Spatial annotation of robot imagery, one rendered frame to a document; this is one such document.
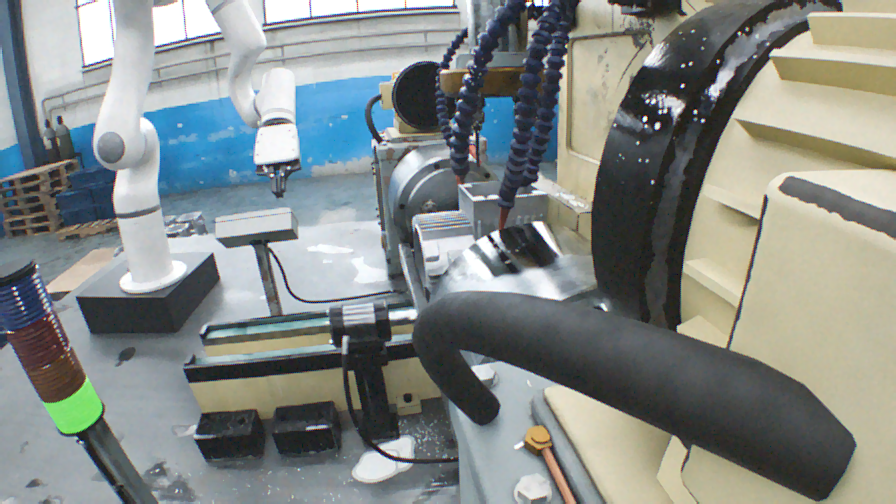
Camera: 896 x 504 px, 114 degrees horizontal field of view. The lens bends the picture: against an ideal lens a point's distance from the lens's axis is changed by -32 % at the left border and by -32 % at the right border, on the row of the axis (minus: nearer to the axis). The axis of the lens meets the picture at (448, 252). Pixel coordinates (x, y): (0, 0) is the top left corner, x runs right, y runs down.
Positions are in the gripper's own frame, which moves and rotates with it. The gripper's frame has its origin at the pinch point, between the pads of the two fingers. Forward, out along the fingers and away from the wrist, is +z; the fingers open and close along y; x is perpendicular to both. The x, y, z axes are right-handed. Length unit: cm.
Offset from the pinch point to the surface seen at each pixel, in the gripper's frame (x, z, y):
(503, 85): -43, 10, 39
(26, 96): 393, -450, -560
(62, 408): -46, 44, -16
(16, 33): 323, -534, -561
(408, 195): -5.5, 8.1, 28.1
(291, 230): -2.8, 11.6, 3.1
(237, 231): -3.5, 10.5, -8.4
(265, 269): 4.4, 17.1, -4.8
